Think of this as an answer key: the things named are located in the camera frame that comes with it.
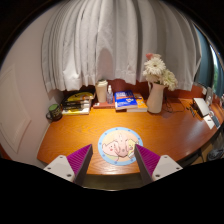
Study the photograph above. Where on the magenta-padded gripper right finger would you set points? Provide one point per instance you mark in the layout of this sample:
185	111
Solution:
156	166

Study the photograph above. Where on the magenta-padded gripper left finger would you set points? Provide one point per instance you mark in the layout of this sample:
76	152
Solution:
70	166

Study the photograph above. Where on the pink computer mouse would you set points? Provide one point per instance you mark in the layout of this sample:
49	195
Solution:
122	146

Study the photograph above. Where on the round cartoon-print mouse pad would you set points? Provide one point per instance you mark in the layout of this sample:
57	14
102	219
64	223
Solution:
106	146

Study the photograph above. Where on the yellow and white book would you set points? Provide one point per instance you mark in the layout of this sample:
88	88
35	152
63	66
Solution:
76	111

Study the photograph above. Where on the dark brown mug green inside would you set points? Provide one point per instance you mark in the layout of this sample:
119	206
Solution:
55	112

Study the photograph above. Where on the dark book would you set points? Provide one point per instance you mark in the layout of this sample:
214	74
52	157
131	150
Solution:
76	107
76	102

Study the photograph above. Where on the orange book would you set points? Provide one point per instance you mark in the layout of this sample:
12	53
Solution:
142	105

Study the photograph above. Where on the cream vase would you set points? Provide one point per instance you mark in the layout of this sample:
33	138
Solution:
155	100

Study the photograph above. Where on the red-brown book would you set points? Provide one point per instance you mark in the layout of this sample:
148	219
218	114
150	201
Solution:
103	105

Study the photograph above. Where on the yellow and black book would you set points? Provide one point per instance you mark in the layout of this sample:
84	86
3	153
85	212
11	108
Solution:
80	96

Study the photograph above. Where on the blue book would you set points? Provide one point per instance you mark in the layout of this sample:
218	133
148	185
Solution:
126	100

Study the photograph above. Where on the white flat device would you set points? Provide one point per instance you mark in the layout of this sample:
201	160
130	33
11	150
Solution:
202	106

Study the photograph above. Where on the clear spray bottle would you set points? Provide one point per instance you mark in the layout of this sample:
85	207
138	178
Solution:
110	96

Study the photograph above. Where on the cream tumbler with lid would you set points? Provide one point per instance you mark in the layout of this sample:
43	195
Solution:
101	91

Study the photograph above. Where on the white flower bouquet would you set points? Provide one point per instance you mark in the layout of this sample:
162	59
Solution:
156	70

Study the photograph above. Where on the window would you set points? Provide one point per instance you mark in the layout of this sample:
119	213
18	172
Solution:
208	63

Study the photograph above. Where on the white pleated curtain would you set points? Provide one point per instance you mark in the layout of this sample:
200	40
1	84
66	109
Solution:
116	40

